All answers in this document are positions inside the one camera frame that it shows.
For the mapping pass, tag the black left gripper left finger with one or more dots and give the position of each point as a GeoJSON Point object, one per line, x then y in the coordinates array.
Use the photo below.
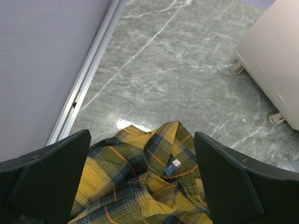
{"type": "Point", "coordinates": [43, 184]}

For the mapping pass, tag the yellow plaid shirt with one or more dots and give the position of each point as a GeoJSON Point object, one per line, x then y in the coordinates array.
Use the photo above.
{"type": "Point", "coordinates": [138, 177]}

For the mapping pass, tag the round beige drawer cabinet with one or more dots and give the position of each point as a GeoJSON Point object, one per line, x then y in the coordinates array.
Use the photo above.
{"type": "Point", "coordinates": [269, 52]}

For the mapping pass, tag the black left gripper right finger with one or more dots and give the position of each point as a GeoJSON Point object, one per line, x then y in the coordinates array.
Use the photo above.
{"type": "Point", "coordinates": [242, 190]}

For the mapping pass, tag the aluminium rail frame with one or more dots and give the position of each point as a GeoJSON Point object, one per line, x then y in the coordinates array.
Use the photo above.
{"type": "Point", "coordinates": [83, 81]}

